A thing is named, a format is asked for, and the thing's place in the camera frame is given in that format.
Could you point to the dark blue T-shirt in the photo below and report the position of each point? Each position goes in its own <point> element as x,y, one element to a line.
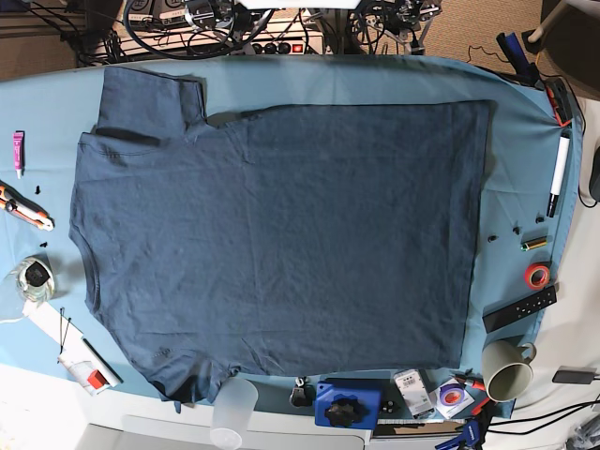
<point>295,241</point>

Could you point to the blue plastic box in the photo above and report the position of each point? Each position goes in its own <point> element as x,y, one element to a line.
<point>348,403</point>

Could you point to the translucent plastic cup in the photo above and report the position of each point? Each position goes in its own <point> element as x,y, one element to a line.
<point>232,409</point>

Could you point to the white barcode label box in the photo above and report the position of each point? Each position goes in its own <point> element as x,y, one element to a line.
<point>410,385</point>

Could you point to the black remote control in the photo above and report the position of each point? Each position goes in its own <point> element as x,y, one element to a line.
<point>520,309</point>

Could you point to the purple orange disc packet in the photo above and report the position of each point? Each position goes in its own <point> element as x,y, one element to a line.
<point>451,398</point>

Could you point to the yellow green battery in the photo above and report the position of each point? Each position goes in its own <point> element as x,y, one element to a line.
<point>534,244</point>

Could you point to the red tape roll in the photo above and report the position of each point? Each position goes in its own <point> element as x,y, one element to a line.
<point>537,276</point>

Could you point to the light blue table cloth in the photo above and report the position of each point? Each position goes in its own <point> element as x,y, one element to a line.
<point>55,109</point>

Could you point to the grey green mug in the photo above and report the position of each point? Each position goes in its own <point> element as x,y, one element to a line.
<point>506,369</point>

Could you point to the white paper sheet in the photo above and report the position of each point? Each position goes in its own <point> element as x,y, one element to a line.
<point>70,339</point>

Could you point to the white red tube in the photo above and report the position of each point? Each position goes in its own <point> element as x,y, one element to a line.
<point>90,375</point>

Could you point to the white marker pen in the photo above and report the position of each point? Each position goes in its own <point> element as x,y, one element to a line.
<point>558,174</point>

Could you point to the clear tape roll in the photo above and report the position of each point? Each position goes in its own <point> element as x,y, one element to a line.
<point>33,280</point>

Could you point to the orange utility knife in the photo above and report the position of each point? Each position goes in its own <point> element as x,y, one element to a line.
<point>16,205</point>

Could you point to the orange black clamp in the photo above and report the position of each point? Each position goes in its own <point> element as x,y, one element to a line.
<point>557,93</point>

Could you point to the purple glue tube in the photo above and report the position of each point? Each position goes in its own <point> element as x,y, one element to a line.
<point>18,146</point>

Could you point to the black power adapter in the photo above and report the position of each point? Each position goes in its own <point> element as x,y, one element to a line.
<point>574,376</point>

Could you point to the black keychain with chain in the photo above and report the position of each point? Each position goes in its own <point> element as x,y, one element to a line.
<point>301,396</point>

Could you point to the blue clamp handle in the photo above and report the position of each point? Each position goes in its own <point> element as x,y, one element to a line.
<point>471,436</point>

